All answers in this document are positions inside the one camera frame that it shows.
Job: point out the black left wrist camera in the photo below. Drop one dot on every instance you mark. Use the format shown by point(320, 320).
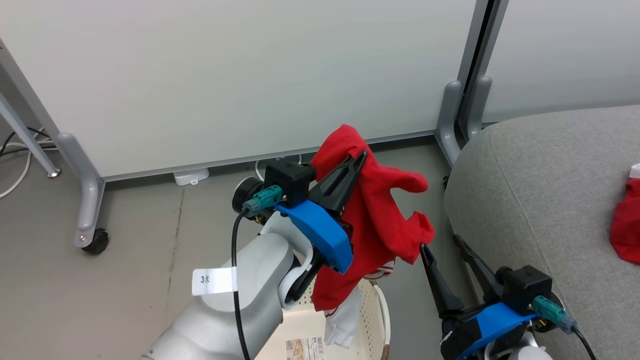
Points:
point(287, 180)

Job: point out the small black caster wheel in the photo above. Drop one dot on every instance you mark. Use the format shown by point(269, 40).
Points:
point(445, 182)

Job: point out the wide white partition panel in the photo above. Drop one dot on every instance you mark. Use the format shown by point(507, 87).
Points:
point(250, 75)

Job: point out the thin grey stand leg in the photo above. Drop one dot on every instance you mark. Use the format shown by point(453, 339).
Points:
point(25, 132)

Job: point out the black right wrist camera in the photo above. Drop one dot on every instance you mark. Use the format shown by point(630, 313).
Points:
point(525, 287)

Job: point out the small white plastic box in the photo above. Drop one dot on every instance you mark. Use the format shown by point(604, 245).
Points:
point(191, 176)

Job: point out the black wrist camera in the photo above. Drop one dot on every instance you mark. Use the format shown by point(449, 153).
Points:
point(525, 287)
point(287, 180)

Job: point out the grey partition foot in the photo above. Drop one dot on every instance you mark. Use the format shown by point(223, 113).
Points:
point(448, 120)
point(479, 100)

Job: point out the barcode label sticker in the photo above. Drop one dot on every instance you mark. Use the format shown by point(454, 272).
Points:
point(305, 349)

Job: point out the white paper label tag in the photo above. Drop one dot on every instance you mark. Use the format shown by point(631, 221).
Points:
point(212, 281)

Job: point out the red and white garment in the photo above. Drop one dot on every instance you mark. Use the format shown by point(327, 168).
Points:
point(627, 225)
point(380, 220)

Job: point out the narrow white partition panel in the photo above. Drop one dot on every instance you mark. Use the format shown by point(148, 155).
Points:
point(575, 50)

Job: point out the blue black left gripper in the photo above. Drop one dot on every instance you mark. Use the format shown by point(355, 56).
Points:
point(322, 235)

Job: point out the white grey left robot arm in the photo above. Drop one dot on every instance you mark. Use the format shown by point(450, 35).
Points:
point(250, 310)

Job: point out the beige perforated laundry basket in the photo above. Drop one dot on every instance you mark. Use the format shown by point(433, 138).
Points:
point(371, 325)

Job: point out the grey fabric sofa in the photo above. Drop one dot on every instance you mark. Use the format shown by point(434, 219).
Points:
point(540, 190)

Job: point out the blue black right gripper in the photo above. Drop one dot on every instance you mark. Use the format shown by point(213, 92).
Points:
point(490, 325)

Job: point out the table leg with caster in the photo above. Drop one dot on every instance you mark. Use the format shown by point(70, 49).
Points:
point(87, 200)

